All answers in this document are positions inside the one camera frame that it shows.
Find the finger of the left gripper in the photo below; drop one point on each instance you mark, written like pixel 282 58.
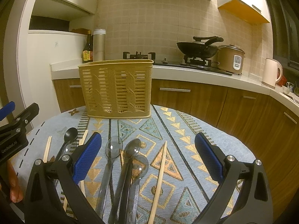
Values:
pixel 25 117
pixel 6 110

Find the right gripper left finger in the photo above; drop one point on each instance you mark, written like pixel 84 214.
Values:
pixel 42 203

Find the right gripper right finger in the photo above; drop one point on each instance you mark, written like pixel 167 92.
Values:
pixel 254 202

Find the wooden chopstick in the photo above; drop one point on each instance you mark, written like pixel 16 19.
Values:
pixel 158 186
pixel 47 148
pixel 82 186

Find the black plastic spoon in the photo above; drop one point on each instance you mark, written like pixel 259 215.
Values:
pixel 70 135

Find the person's left hand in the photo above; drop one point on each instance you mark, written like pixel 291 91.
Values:
pixel 16 194

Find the blue patterned table mat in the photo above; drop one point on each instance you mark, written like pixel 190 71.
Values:
pixel 187 185

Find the soy sauce bottle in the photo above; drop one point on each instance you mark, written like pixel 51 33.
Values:
pixel 87 54

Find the tan plastic utensil basket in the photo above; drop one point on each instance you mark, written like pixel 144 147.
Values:
pixel 117 89

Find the metal thermos flask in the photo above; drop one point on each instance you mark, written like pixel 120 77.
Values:
pixel 99 44

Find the white cup on counter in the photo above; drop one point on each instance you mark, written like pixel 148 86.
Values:
pixel 286 89

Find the white electric kettle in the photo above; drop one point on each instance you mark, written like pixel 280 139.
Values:
pixel 272 73

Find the tan rice cooker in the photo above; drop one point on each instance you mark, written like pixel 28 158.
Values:
pixel 230 58

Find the black gas stove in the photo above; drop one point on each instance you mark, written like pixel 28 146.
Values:
pixel 186 62

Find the black wok with lid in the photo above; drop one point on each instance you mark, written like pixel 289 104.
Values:
pixel 201 47

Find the white orange wall cabinet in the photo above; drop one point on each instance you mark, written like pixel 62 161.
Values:
pixel 251 11

